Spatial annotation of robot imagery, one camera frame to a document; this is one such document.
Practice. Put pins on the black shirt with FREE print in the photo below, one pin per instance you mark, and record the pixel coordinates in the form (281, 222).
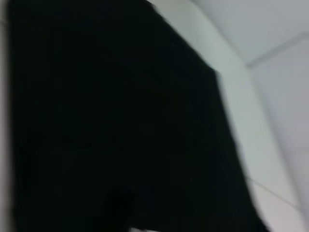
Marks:
(120, 120)

